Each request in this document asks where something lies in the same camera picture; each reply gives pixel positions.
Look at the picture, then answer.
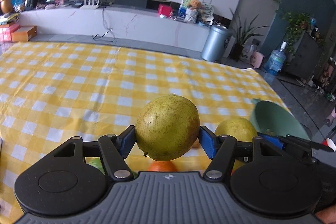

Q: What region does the potted plant by cabinet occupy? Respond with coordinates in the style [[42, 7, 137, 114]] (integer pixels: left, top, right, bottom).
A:
[[230, 9, 269, 61]]

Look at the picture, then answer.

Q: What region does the green colander bowl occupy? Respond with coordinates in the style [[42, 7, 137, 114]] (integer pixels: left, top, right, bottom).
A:
[[249, 99, 310, 140]]

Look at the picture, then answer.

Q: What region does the black power cable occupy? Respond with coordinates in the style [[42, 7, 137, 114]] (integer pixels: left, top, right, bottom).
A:
[[92, 7, 116, 41]]

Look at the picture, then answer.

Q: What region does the yellow-green pear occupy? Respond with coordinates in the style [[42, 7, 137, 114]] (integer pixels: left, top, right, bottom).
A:
[[214, 117, 258, 172], [135, 94, 200, 161]]

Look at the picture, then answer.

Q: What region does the orange cardboard box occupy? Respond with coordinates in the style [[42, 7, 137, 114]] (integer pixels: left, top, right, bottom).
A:
[[11, 26, 37, 42]]

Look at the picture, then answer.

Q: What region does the white router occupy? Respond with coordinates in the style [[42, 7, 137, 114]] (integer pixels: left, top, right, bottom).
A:
[[80, 0, 100, 10]]

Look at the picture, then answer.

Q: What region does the yellow checkered tablecloth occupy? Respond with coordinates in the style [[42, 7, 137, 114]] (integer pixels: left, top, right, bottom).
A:
[[1, 42, 283, 223]]

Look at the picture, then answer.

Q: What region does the teddy bear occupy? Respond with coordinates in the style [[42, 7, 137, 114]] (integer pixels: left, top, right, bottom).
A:
[[185, 0, 204, 24]]

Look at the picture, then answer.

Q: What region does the pink cardboard box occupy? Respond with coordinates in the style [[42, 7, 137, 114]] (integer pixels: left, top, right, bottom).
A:
[[0, 22, 20, 42]]

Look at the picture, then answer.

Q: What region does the blue water bottle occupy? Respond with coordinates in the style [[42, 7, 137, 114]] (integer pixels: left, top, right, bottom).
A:
[[264, 42, 287, 76]]

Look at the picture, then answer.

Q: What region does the red box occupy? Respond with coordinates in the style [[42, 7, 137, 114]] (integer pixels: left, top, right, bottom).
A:
[[158, 4, 173, 18]]

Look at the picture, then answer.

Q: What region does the dark drawer cabinet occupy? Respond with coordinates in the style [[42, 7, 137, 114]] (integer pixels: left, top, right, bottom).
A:
[[281, 32, 322, 80]]

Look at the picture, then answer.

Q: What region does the white TV cabinet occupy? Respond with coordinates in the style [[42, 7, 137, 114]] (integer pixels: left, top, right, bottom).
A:
[[19, 7, 210, 52]]

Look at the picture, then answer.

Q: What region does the orange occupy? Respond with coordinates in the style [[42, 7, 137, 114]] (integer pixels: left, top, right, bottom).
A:
[[148, 161, 178, 172]]

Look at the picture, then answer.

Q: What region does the silver trash can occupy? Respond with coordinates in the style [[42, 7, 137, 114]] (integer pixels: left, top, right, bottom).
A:
[[201, 25, 232, 62]]

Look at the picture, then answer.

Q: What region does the pink small heater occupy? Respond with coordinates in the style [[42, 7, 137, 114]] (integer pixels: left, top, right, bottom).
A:
[[250, 51, 264, 69]]

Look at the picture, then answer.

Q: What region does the green cucumber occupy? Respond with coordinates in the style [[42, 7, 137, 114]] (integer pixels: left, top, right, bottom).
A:
[[85, 157, 138, 179]]

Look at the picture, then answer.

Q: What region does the hanging ivy plant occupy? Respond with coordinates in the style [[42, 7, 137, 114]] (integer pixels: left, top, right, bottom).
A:
[[277, 9, 310, 54]]

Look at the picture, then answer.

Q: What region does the red mug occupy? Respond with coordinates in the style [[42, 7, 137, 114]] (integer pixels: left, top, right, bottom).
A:
[[322, 138, 336, 152]]

